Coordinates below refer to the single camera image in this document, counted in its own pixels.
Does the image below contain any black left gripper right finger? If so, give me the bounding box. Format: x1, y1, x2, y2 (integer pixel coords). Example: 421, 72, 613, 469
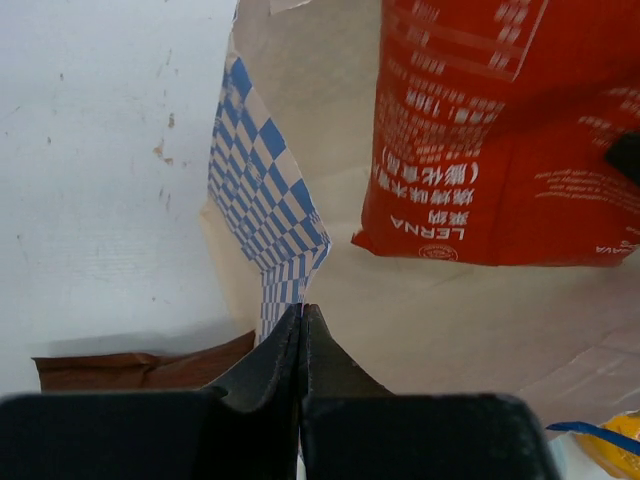
299, 305, 558, 479

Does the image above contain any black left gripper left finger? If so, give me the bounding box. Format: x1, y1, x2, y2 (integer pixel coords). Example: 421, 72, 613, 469
1, 305, 302, 479

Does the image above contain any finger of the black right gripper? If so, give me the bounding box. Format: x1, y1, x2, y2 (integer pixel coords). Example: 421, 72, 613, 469
605, 130, 640, 185

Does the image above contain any Chuba cassava chips bag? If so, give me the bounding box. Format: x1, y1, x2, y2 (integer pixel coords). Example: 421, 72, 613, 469
34, 331, 255, 393

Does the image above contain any red Lerna snack bag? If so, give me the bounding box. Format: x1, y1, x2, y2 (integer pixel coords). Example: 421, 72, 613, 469
352, 1, 639, 267

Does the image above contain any light blue cassava chips bag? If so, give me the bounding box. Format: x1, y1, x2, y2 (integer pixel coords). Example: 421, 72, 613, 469
546, 426, 615, 480

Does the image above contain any blue checkered paper bag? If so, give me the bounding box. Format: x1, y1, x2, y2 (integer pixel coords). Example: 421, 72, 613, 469
201, 1, 639, 423

